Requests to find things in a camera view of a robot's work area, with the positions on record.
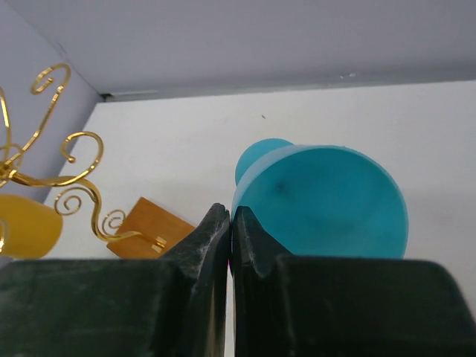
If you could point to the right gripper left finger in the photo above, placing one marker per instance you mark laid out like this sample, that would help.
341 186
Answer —
174 305

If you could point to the yellow wine glass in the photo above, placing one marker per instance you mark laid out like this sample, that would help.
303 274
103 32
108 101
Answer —
29 230

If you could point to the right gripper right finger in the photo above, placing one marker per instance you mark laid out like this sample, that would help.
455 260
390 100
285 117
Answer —
289 305

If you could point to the blue wine glass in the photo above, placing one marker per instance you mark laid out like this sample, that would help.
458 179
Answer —
322 200

